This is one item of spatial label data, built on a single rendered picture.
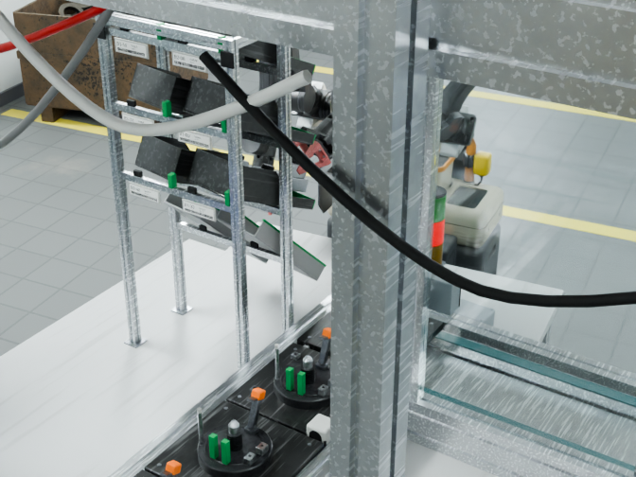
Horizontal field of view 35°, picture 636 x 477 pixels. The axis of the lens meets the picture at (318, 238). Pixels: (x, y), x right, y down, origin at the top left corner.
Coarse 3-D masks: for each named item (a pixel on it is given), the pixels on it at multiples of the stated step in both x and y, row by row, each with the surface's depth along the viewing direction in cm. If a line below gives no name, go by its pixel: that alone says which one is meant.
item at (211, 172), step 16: (208, 160) 212; (224, 160) 210; (192, 176) 215; (208, 176) 212; (224, 176) 209; (256, 176) 213; (272, 176) 216; (256, 192) 214; (272, 192) 218; (304, 208) 228
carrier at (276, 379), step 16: (288, 352) 218; (304, 352) 218; (272, 368) 213; (288, 368) 201; (304, 368) 204; (320, 368) 209; (256, 384) 208; (272, 384) 208; (288, 384) 203; (304, 384) 201; (320, 384) 205; (240, 400) 204; (272, 400) 204; (288, 400) 202; (304, 400) 200; (320, 400) 201; (272, 416) 199; (288, 416) 199; (304, 416) 199; (320, 416) 196; (304, 432) 195; (320, 432) 192
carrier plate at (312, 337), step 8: (328, 312) 232; (320, 320) 229; (328, 320) 229; (312, 328) 226; (320, 328) 226; (304, 336) 224; (312, 336) 224; (312, 344) 221; (320, 344) 221; (328, 352) 219
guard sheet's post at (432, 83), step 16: (432, 80) 172; (432, 96) 173; (432, 112) 175; (432, 128) 176; (432, 144) 177; (432, 160) 179; (432, 176) 181; (432, 192) 183; (416, 272) 191; (416, 288) 193; (416, 304) 195; (416, 320) 196; (416, 336) 197; (416, 352) 199; (416, 368) 201; (416, 384) 202; (416, 400) 204
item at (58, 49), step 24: (48, 0) 595; (24, 24) 563; (48, 24) 559; (48, 48) 566; (72, 48) 562; (96, 48) 558; (24, 72) 578; (96, 72) 565; (120, 72) 561; (192, 72) 599; (96, 96) 572; (120, 96) 568; (48, 120) 590
